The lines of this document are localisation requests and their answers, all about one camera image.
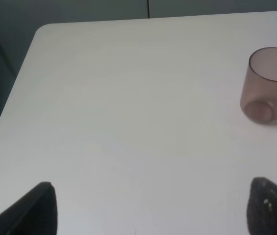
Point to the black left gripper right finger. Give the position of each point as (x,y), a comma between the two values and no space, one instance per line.
(262,207)

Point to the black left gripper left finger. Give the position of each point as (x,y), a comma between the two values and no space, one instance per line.
(33,214)

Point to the pink translucent plastic cup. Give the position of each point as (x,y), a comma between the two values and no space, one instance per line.
(259,94)

